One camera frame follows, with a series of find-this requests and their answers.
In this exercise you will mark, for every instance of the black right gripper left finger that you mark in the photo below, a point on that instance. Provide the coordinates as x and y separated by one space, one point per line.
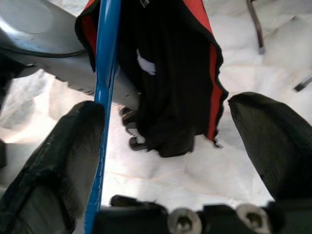
48 182

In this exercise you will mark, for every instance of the black shirt red trim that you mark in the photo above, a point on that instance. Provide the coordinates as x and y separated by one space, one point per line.
170 85

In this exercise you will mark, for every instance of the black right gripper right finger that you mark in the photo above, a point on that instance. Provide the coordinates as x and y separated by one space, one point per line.
280 146

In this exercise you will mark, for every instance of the silver metal clothes rack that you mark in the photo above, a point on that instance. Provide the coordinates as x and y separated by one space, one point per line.
256 24

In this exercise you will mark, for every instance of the blue plastic hanger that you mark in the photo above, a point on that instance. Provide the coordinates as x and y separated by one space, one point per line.
104 73

